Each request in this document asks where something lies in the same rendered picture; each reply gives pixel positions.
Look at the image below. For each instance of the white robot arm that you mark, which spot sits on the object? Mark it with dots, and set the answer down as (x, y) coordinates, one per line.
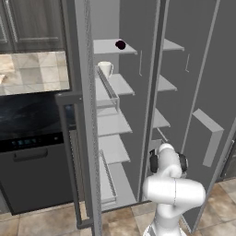
(172, 192)

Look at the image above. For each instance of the grey fridge shelf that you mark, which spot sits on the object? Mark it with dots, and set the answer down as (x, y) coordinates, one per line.
(107, 46)
(113, 123)
(112, 149)
(121, 84)

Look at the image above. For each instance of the grey fridge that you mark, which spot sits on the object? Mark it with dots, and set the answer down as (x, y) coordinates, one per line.
(144, 92)

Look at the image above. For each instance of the grey freezer shelf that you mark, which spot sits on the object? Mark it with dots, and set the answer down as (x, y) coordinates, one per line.
(160, 120)
(166, 84)
(171, 45)

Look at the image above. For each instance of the dark purple eggplant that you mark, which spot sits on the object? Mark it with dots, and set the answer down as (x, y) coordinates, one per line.
(120, 44)

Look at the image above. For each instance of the grey fridge door with bin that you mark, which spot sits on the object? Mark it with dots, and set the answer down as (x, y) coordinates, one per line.
(215, 76)

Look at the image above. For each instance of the white mug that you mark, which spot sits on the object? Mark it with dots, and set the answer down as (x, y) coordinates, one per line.
(105, 68)

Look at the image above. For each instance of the grey door bin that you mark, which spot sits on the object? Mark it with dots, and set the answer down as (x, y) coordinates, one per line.
(212, 132)

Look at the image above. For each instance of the black dishwasher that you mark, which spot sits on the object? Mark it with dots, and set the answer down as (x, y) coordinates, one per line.
(33, 172)

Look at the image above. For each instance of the dark wood cupboard door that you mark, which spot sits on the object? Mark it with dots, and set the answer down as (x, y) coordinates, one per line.
(37, 24)
(2, 30)

